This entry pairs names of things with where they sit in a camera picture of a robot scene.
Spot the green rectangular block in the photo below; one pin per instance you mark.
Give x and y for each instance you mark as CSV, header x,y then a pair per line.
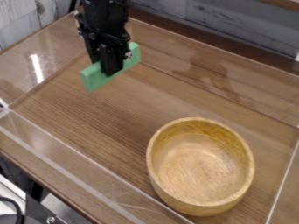
x,y
93,77

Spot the black metal table frame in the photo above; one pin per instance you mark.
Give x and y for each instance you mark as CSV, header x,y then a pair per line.
x,y
21,197

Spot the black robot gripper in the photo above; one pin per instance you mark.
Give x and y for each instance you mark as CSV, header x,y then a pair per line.
x,y
101,27

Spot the brown wooden bowl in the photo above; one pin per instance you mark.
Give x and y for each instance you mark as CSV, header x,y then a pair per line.
x,y
200,166

